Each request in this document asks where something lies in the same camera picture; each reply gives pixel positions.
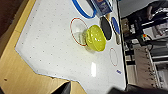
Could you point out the cardboard box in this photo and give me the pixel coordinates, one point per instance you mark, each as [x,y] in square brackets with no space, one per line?
[124,26]

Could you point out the foosball gaming table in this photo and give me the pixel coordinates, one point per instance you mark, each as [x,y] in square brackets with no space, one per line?
[145,66]

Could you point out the white activity table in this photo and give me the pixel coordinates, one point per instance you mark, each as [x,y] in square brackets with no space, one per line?
[50,50]

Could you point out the yellow bowl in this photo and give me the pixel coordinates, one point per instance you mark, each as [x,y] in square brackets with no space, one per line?
[96,38]

